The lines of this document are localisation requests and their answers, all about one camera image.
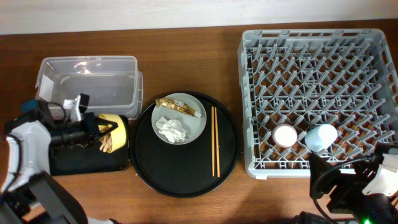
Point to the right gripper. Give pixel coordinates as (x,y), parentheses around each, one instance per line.
(347,186)

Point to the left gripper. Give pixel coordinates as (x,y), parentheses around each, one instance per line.
(91,121)

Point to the yellow bowl with food scraps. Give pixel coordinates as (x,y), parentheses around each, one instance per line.
(119,136)

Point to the blue plastic cup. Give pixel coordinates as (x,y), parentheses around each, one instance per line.
(321,137)

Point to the white tissue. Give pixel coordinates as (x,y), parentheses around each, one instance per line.
(171,129)

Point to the pink plastic cup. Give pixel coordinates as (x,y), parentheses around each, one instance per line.
(284,135)

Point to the gold foil snack wrapper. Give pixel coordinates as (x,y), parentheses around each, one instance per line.
(177,106)

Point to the grey round plate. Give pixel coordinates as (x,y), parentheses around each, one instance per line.
(193,125)

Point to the wooden chopstick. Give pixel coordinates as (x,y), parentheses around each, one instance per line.
(217,144)
(212,142)

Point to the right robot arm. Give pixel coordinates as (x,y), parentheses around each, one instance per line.
(389,211)

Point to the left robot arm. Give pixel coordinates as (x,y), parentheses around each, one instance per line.
(28,182)

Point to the grey plastic dishwasher rack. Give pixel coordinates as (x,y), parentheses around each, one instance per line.
(308,77)

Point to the pile of food scraps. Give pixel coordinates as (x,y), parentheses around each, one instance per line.
(106,143)

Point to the clear plastic storage bin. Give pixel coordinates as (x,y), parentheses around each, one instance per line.
(113,83)

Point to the black rectangular tray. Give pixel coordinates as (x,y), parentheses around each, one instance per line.
(83,158)

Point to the round black serving tray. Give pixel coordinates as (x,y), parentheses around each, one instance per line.
(188,170)

